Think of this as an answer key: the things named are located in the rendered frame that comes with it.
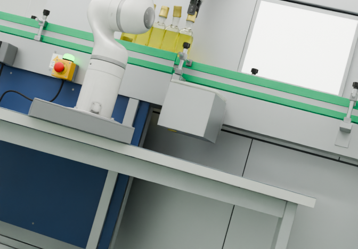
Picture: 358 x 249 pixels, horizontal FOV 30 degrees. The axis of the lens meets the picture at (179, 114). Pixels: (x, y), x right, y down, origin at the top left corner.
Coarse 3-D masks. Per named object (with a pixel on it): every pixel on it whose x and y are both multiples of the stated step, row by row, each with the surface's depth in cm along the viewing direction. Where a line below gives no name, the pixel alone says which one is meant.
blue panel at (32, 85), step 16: (0, 64) 271; (0, 80) 270; (16, 80) 268; (32, 80) 266; (48, 80) 265; (0, 96) 269; (16, 96) 267; (32, 96) 266; (48, 96) 264; (64, 96) 262; (112, 112) 257; (144, 112) 254
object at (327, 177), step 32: (64, 0) 300; (288, 0) 276; (320, 0) 271; (352, 0) 268; (352, 64) 266; (160, 128) 281; (224, 128) 275; (192, 160) 276; (224, 160) 273; (256, 160) 270; (288, 160) 267; (320, 160) 264; (352, 160) 261; (320, 192) 262; (352, 192) 259
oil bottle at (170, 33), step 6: (168, 30) 267; (174, 30) 267; (162, 36) 268; (168, 36) 267; (174, 36) 266; (162, 42) 267; (168, 42) 266; (174, 42) 266; (162, 48) 267; (168, 48) 266
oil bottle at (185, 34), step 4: (184, 28) 267; (188, 28) 267; (180, 32) 266; (184, 32) 266; (188, 32) 266; (192, 32) 268; (180, 36) 266; (184, 36) 266; (188, 36) 265; (192, 36) 268; (176, 40) 266; (180, 40) 266; (184, 40) 265; (188, 40) 265; (192, 40) 269; (176, 44) 266; (180, 44) 266; (176, 48) 266; (180, 48) 265; (176, 52) 266; (188, 52) 268; (188, 56) 269
